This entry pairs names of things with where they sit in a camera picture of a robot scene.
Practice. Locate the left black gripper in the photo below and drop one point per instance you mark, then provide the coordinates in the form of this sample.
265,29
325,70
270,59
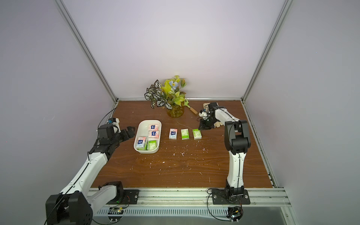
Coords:
131,133

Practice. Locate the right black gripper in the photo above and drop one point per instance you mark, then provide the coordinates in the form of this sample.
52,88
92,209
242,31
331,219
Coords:
207,119

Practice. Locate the green tissue pack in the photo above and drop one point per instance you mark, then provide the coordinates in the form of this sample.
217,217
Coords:
152,145
184,134
197,134

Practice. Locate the white plastic storage box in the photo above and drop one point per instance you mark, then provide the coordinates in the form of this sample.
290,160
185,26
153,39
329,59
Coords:
142,131

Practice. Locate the pink Tempo tissue pack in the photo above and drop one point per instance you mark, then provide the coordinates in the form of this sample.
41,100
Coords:
173,133

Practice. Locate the blue pink Tempo pack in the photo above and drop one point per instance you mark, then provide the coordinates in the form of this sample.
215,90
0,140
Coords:
141,143

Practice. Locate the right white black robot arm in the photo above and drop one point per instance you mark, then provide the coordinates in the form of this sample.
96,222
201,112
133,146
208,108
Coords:
237,142

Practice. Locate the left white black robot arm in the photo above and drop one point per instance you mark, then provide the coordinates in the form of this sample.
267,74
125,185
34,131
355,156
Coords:
73,206

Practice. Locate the cream work glove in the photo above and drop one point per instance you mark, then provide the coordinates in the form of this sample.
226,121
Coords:
206,107

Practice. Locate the artificial plant in glass vase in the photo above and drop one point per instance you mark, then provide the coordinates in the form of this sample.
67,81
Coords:
169,95

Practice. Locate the left small circuit board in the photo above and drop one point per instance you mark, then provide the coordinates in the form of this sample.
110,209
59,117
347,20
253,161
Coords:
115,214

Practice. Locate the small circuit board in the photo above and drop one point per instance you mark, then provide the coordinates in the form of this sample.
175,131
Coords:
235,213
115,214

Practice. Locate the right small circuit board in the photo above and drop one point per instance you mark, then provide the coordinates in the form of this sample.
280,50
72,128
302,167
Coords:
235,213

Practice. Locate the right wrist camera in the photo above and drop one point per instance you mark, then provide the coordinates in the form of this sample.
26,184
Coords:
204,113

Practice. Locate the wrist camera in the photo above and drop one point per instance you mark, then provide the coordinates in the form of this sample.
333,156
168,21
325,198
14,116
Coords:
204,113
115,124

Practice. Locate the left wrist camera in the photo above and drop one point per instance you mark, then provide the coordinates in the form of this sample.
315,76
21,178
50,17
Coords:
115,124

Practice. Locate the wooden handled tool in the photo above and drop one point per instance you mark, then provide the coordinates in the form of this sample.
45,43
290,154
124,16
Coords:
186,103

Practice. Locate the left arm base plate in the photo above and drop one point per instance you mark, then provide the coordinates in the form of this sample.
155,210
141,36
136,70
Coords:
127,196

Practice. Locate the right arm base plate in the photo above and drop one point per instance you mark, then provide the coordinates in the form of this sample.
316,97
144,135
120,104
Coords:
221,197

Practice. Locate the aluminium front rail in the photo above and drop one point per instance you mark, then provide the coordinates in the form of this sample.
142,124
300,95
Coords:
199,197

